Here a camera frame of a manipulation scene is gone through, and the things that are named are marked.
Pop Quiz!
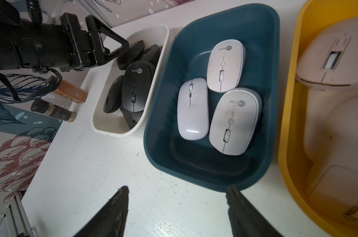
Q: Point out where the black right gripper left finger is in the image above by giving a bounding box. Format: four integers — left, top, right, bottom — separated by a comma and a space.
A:
75, 186, 129, 237

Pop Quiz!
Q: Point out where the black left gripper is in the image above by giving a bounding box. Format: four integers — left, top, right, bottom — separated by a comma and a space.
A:
48, 12, 130, 72

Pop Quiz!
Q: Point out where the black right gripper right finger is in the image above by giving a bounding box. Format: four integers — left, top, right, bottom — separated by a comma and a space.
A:
226, 185, 281, 237

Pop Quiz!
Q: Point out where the pink mouse bottom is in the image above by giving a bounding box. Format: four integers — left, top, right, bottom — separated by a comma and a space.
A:
306, 166, 358, 225

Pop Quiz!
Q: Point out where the pink mouse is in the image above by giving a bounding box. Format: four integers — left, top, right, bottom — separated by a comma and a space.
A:
295, 17, 358, 91
306, 166, 358, 225
304, 87, 358, 162

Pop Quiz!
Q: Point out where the white mouse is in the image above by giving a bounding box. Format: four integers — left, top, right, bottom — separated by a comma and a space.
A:
177, 78, 210, 141
207, 39, 246, 93
209, 88, 262, 156

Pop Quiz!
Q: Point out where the white mouse top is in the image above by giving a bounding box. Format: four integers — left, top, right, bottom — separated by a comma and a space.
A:
207, 39, 246, 93

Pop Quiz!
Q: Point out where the black mouse top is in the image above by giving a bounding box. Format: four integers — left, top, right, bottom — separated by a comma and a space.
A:
116, 40, 145, 71

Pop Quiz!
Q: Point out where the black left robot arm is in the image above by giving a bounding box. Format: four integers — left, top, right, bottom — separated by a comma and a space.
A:
0, 1, 130, 73

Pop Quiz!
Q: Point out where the yellow storage box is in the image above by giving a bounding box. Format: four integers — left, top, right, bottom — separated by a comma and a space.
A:
278, 1, 358, 237

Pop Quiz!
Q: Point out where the teal storage box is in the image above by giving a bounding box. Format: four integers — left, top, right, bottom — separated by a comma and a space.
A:
143, 4, 280, 192

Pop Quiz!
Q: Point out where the white storage box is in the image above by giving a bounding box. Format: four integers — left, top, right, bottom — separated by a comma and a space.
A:
90, 24, 171, 137

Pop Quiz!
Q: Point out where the brown spice jar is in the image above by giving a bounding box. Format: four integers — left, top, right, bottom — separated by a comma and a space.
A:
53, 80, 88, 104

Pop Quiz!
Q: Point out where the dark spice jar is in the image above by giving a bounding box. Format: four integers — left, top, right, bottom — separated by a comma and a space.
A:
31, 98, 76, 122

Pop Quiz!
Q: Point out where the aluminium mounting rail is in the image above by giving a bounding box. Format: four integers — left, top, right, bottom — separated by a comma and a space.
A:
0, 192, 35, 237

